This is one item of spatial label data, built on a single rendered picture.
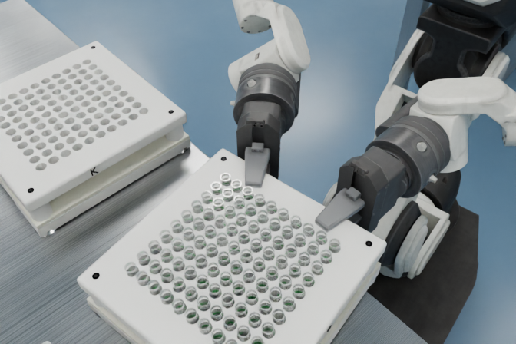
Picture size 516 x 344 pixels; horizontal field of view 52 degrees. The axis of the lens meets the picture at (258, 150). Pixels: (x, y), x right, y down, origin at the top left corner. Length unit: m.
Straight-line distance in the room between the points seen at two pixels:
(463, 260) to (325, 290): 1.06
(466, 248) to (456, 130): 0.92
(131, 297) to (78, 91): 0.36
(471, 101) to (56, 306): 0.57
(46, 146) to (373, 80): 1.80
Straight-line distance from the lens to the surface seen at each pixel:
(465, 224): 1.69
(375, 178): 0.62
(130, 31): 2.69
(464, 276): 1.58
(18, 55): 1.08
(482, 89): 0.75
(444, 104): 0.73
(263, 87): 0.74
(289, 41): 0.81
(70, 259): 0.72
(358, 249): 0.61
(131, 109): 0.78
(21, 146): 0.78
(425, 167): 0.69
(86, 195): 0.75
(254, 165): 0.67
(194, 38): 2.59
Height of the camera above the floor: 1.44
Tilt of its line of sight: 46 degrees down
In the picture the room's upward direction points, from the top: straight up
